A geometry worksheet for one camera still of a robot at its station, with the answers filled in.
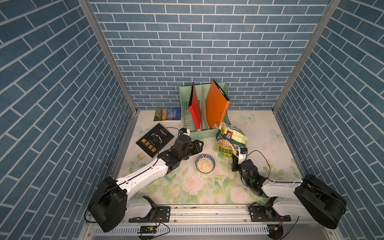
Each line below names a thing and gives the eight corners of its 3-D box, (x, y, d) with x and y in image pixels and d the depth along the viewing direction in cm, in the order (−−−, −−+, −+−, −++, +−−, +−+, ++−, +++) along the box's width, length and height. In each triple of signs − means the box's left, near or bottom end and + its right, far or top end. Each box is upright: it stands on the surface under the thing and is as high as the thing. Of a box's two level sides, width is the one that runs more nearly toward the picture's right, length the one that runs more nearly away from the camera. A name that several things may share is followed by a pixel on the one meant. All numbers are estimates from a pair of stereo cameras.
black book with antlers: (137, 146, 100) (135, 142, 97) (159, 127, 111) (158, 123, 107) (153, 158, 94) (151, 155, 91) (174, 137, 105) (174, 133, 102)
